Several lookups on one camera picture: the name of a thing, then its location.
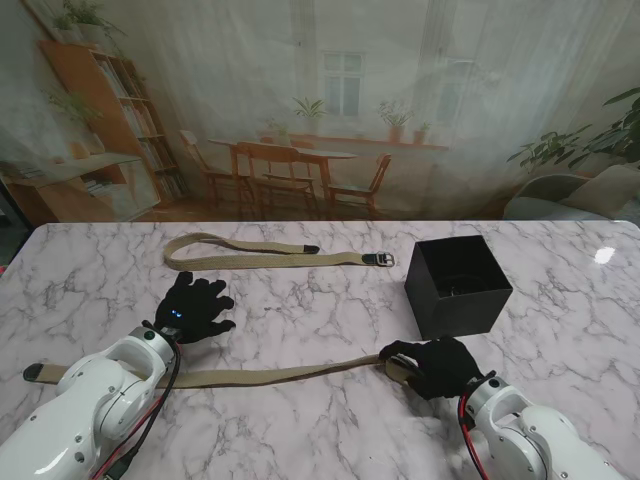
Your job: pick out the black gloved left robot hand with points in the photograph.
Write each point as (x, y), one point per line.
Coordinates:
(195, 312)

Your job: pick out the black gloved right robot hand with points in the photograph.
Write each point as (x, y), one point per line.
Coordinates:
(440, 367)

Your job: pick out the black square storage box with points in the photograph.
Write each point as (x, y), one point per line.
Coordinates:
(460, 315)

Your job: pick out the black woven belt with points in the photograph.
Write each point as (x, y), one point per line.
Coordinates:
(462, 286)

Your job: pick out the beige woven belt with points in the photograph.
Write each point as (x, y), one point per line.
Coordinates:
(260, 376)

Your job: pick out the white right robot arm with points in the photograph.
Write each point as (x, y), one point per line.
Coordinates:
(530, 435)

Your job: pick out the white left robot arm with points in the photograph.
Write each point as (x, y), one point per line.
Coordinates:
(85, 405)

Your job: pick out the beige woven belt looped end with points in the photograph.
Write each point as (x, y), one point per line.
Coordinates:
(300, 261)

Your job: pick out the printed room scene backdrop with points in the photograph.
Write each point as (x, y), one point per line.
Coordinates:
(320, 75)

